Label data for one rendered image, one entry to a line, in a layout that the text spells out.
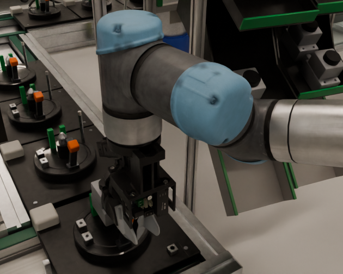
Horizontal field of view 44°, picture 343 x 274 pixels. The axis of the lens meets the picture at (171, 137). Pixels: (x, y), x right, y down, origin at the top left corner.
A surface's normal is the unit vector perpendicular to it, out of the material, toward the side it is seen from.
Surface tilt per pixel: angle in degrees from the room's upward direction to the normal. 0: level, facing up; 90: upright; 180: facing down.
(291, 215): 0
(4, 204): 0
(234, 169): 45
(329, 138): 70
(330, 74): 115
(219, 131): 90
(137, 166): 90
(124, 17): 0
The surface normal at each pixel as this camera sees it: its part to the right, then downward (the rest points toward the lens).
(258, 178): 0.26, -0.22
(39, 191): 0.01, -0.83
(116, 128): -0.50, 0.47
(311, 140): -0.58, 0.11
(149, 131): 0.63, 0.43
